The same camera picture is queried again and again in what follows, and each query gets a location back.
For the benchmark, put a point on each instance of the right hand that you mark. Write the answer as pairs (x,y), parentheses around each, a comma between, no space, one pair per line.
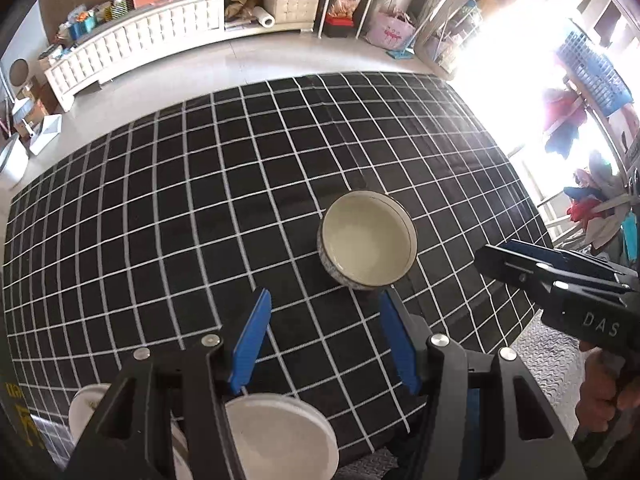
(599,398)

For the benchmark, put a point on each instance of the white bowl pink flowers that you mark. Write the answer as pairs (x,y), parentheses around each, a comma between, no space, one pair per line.
(278,437)

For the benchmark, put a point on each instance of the white bowl red emblem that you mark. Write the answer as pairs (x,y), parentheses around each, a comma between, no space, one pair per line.
(85,402)

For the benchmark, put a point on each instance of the pink gift bag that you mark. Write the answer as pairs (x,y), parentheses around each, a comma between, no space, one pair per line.
(389,31)

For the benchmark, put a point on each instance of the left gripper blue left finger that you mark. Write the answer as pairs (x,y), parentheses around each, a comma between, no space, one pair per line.
(247,337)

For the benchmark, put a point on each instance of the paper towel roll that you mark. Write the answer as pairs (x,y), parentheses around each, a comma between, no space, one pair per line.
(263,17)

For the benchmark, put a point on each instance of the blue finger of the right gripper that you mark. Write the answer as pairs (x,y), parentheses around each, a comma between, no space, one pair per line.
(569,261)
(515,264)

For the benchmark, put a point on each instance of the black white grid tablecloth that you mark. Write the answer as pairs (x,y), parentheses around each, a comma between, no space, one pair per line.
(155,233)

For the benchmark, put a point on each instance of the long white cabinet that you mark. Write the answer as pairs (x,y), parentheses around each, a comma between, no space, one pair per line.
(145,36)

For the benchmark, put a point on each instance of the white dustpan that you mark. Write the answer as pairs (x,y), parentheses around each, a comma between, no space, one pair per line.
(45,133)

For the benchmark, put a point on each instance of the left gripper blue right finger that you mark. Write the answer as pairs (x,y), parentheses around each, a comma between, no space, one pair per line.
(406,335)

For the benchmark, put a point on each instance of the white tufted storage box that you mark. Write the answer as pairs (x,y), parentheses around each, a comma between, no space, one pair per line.
(292,11)

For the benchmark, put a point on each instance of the blue laundry basket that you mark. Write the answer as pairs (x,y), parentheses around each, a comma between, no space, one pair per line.
(595,72)

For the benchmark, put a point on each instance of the floral patterned bowl gold rim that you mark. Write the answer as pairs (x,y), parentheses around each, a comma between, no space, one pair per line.
(367,240)

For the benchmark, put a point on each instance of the white plastic storage bin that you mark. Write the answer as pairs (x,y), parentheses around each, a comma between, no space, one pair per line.
(14,162)

